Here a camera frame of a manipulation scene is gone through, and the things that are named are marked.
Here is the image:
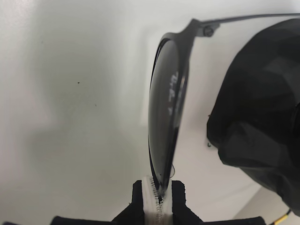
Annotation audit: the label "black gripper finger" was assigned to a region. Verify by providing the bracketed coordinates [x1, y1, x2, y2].
[163, 180, 204, 225]
[111, 174, 164, 225]

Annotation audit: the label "black round sunglasses yellow-taped temples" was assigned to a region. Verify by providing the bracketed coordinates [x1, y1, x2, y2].
[147, 13, 300, 225]

